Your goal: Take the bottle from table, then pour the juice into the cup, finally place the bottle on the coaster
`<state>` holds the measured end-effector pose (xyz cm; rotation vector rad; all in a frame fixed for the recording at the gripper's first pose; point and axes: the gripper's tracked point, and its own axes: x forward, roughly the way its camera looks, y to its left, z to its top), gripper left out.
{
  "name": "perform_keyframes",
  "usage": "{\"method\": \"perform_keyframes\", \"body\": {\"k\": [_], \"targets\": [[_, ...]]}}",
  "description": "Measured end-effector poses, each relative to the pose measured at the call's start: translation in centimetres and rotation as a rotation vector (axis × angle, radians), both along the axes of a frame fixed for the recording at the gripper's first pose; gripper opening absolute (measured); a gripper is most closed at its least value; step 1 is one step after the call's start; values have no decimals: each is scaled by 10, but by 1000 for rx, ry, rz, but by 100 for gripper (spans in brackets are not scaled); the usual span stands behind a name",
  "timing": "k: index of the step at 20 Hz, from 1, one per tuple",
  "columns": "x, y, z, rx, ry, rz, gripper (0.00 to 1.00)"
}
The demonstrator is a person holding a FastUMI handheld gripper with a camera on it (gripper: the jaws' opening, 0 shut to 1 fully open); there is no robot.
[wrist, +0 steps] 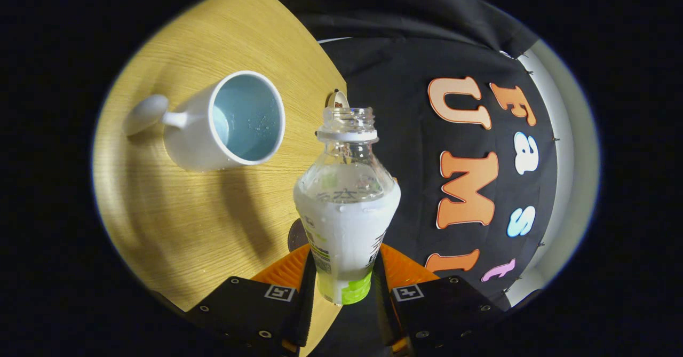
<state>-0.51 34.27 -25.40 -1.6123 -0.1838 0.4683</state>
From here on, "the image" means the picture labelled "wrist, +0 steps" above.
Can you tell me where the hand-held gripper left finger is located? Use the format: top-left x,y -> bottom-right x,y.
186,243 -> 317,357

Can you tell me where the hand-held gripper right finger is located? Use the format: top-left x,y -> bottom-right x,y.
372,242 -> 505,356

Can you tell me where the dark brown round coaster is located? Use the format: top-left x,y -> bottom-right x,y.
288,219 -> 310,253

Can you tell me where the clear juice bottle green label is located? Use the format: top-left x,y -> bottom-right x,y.
293,106 -> 402,306

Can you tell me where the white cup blue inside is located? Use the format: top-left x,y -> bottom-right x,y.
123,70 -> 286,172

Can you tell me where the wooden table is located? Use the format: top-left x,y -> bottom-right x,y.
92,0 -> 348,356

